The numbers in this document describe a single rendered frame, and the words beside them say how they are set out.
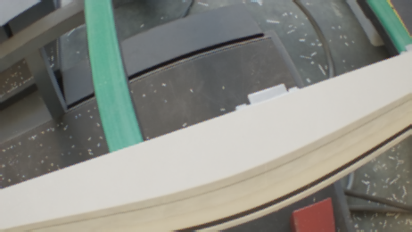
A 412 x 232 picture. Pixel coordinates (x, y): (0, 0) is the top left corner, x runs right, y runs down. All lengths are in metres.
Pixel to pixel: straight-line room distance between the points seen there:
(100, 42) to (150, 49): 0.36
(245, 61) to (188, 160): 0.45
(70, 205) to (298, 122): 0.19
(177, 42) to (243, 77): 0.13
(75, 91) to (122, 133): 0.41
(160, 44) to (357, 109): 0.53
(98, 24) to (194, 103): 0.29
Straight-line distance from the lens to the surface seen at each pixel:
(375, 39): 1.56
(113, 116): 0.49
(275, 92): 0.41
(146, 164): 0.39
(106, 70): 0.51
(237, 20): 0.91
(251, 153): 0.39
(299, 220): 0.69
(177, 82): 0.81
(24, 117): 0.91
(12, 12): 0.68
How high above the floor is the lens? 1.29
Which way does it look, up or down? 63 degrees down
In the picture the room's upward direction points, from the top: 5 degrees counter-clockwise
